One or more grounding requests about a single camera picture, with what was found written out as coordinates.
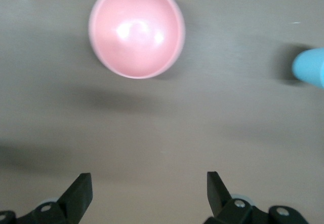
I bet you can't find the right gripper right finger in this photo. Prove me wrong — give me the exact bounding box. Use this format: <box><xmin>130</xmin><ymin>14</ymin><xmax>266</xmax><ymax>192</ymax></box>
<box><xmin>204</xmin><ymin>171</ymin><xmax>308</xmax><ymax>224</ymax></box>

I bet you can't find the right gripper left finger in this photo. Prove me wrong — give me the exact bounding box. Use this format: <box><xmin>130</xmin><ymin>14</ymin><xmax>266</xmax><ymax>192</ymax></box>
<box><xmin>0</xmin><ymin>172</ymin><xmax>92</xmax><ymax>224</ymax></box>

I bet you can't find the brown table cloth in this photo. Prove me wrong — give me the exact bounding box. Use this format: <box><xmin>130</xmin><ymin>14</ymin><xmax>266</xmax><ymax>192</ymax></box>
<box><xmin>0</xmin><ymin>0</ymin><xmax>324</xmax><ymax>224</ymax></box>

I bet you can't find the blue plastic cup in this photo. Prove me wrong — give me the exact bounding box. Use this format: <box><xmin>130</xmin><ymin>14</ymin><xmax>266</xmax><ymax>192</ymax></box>
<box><xmin>291</xmin><ymin>47</ymin><xmax>324</xmax><ymax>91</ymax></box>

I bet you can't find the pink bowl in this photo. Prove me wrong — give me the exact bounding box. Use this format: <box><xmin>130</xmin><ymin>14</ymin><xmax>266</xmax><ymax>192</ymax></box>
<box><xmin>88</xmin><ymin>0</ymin><xmax>186</xmax><ymax>80</ymax></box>

